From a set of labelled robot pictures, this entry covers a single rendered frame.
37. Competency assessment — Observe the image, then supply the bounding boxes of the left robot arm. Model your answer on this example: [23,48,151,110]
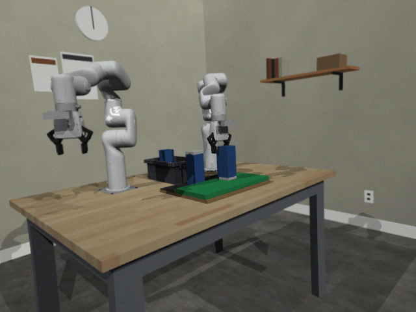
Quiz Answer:
[198,73,237,170]

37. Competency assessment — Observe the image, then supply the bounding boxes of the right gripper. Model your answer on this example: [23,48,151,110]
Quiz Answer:
[47,110,93,155]

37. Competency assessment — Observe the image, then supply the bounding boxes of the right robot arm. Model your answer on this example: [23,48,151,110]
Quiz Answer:
[42,60,137,192]

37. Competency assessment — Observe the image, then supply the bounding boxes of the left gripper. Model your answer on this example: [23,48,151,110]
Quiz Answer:
[207,121,231,154]

